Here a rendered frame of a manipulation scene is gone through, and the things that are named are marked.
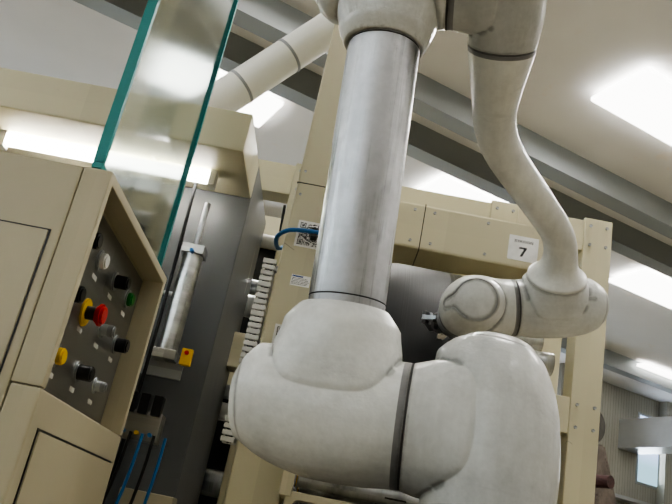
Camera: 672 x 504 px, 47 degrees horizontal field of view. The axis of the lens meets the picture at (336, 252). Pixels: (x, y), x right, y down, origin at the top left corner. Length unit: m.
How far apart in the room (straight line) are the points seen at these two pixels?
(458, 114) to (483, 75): 6.01
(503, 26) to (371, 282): 0.41
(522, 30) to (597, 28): 5.34
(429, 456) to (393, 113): 0.44
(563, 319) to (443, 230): 1.03
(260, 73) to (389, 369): 1.81
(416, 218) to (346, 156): 1.37
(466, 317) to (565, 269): 0.19
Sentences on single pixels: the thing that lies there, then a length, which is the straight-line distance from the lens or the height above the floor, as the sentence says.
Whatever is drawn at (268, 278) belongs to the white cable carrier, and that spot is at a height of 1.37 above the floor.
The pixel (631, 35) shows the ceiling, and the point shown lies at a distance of 6.55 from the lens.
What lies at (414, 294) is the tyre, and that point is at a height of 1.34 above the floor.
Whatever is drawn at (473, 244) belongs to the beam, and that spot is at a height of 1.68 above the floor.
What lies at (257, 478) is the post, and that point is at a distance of 1.90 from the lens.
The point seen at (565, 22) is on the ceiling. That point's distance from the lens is 6.42.
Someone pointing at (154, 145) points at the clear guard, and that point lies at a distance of 1.66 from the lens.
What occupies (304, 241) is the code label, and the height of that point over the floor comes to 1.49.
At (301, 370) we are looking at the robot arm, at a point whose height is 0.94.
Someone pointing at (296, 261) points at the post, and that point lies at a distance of 2.02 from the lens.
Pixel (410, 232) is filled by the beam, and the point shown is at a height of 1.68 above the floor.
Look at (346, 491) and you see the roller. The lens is 1.83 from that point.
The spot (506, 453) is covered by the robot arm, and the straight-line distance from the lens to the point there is 0.89.
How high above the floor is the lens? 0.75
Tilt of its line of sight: 21 degrees up
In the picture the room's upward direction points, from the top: 12 degrees clockwise
